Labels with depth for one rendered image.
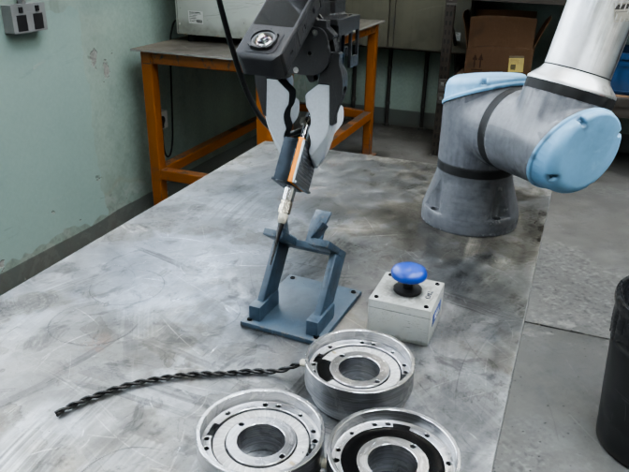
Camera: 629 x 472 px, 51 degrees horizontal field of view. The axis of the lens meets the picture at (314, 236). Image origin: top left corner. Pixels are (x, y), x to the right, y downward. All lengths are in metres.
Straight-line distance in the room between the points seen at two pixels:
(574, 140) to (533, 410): 1.26
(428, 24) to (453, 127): 3.35
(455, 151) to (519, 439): 1.08
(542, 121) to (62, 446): 0.65
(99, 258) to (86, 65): 1.84
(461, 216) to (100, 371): 0.56
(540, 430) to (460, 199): 1.07
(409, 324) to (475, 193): 0.33
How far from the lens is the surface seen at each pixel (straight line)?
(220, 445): 0.57
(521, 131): 0.90
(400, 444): 0.57
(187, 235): 0.99
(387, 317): 0.74
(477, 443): 0.63
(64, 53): 2.64
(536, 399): 2.06
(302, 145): 0.68
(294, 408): 0.60
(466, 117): 0.97
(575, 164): 0.89
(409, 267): 0.74
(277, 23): 0.62
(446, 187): 1.02
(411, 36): 4.36
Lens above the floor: 1.21
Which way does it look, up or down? 25 degrees down
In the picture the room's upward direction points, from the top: 1 degrees clockwise
